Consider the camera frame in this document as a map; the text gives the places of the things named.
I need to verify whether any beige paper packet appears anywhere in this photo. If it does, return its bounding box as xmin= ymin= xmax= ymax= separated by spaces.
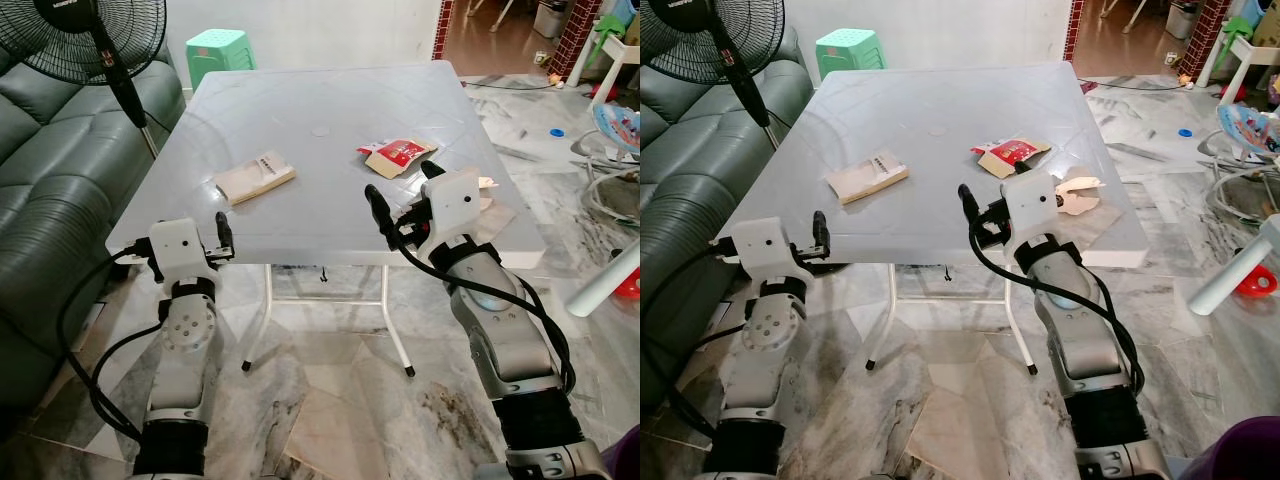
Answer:
xmin=213 ymin=150 xmax=297 ymax=206
xmin=825 ymin=150 xmax=909 ymax=206

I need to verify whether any grey waste bin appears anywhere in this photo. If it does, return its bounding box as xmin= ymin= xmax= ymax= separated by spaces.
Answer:
xmin=1166 ymin=0 xmax=1201 ymax=41
xmin=533 ymin=0 xmax=567 ymax=39

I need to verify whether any red beige snack packet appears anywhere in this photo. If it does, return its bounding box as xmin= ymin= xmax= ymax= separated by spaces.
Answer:
xmin=357 ymin=137 xmax=439 ymax=179
xmin=970 ymin=137 xmax=1053 ymax=179

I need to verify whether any white folding table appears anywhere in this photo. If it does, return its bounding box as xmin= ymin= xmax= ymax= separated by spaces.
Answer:
xmin=105 ymin=60 xmax=549 ymax=379
xmin=715 ymin=62 xmax=1153 ymax=379

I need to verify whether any green leather sofa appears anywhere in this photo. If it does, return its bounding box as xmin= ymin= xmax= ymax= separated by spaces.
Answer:
xmin=0 ymin=45 xmax=188 ymax=411
xmin=640 ymin=25 xmax=806 ymax=411

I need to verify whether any red brick pillar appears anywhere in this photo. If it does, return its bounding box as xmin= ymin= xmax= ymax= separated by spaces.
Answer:
xmin=1195 ymin=0 xmax=1233 ymax=53
xmin=1065 ymin=0 xmax=1087 ymax=63
xmin=572 ymin=0 xmax=603 ymax=51

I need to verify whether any black standing fan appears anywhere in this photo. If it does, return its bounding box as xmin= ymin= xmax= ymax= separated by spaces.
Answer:
xmin=0 ymin=0 xmax=169 ymax=159
xmin=640 ymin=0 xmax=793 ymax=151

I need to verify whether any green plastic stool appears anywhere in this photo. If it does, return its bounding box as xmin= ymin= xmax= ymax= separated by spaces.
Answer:
xmin=815 ymin=29 xmax=887 ymax=83
xmin=186 ymin=29 xmax=257 ymax=93

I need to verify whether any colourful baby bouncer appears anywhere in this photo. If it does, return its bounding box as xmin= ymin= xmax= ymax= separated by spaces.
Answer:
xmin=1200 ymin=100 xmax=1280 ymax=241
xmin=572 ymin=98 xmax=641 ymax=226

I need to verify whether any white plastic side table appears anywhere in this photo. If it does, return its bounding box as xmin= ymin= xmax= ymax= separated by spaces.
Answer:
xmin=1195 ymin=35 xmax=1263 ymax=91
xmin=565 ymin=40 xmax=641 ymax=91

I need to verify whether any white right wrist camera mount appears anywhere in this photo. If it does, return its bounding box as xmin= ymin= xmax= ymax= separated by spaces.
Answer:
xmin=420 ymin=170 xmax=489 ymax=253
xmin=1000 ymin=170 xmax=1063 ymax=251

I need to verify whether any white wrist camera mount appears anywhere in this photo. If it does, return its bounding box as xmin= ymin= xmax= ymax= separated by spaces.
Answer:
xmin=148 ymin=218 xmax=216 ymax=293
xmin=732 ymin=217 xmax=813 ymax=293
xmin=1000 ymin=170 xmax=1063 ymax=251
xmin=420 ymin=170 xmax=489 ymax=253

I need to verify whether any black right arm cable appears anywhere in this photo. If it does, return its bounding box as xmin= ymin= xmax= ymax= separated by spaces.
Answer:
xmin=390 ymin=225 xmax=578 ymax=396
xmin=965 ymin=225 xmax=1146 ymax=396

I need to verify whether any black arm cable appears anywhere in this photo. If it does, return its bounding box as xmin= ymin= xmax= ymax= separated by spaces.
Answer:
xmin=965 ymin=225 xmax=1146 ymax=396
xmin=640 ymin=240 xmax=746 ymax=441
xmin=390 ymin=225 xmax=578 ymax=396
xmin=55 ymin=240 xmax=166 ymax=446

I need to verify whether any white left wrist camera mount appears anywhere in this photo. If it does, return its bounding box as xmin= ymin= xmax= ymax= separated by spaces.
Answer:
xmin=148 ymin=218 xmax=216 ymax=293
xmin=732 ymin=217 xmax=813 ymax=293

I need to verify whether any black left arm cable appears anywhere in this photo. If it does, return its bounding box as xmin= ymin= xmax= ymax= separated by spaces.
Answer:
xmin=55 ymin=240 xmax=166 ymax=446
xmin=640 ymin=240 xmax=746 ymax=441

